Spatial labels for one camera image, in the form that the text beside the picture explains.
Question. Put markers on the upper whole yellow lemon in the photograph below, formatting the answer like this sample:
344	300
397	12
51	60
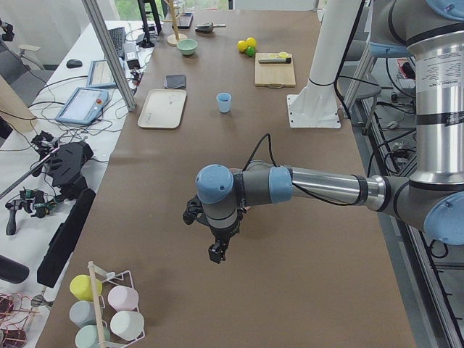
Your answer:
251	42

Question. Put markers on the grey cup in rack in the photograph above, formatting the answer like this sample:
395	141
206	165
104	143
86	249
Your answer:
82	313

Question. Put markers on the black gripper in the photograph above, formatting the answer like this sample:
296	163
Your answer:
224	232

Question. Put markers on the white wire cup rack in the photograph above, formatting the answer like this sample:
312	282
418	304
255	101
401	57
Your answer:
102	282

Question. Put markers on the steel muddler black tip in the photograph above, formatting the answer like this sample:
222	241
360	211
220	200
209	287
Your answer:
275	61

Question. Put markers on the wooden cutting board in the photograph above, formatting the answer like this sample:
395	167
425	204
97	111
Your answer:
274	75

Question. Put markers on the mint cup in rack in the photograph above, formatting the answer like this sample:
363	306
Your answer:
87	337

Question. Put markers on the black computer mouse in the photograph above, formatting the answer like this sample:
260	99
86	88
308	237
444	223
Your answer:
74	63

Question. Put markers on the pale green bowl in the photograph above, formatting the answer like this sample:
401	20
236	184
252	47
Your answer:
187	47

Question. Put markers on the green lime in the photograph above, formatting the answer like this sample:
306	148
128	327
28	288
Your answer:
250	51

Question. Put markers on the lower whole yellow lemon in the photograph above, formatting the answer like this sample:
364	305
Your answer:
242	46

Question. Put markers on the black keyboard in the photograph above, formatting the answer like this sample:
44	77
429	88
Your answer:
117	36

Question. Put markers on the aluminium frame post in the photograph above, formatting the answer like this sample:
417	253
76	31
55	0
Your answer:
99	25

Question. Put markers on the blue teach pendant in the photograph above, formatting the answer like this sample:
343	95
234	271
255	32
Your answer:
84	106

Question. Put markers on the black long bar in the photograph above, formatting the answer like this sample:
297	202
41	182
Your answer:
63	242

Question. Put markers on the white cup in rack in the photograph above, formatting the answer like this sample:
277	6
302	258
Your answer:
128	325

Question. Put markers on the cream rabbit tray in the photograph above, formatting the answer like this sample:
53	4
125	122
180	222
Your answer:
162	109

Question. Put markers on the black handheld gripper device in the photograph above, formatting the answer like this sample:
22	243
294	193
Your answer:
64	165

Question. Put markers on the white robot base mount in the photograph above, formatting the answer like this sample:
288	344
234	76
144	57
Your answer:
316	105

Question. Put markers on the yellow cup in rack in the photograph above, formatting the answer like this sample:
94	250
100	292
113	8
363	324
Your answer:
80	288

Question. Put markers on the grey folded cloth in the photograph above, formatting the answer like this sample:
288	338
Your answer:
175	81

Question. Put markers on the wooden mug tree stand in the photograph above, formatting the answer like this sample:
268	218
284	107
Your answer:
177	37

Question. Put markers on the pink cup in rack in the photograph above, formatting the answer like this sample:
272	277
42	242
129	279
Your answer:
123	298

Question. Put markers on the light blue plastic cup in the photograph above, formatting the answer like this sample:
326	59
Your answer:
224	100

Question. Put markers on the whole yellow lemon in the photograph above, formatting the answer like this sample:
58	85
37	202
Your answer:
251	42
242	46

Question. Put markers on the grey scoop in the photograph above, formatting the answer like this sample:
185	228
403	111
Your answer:
208	27

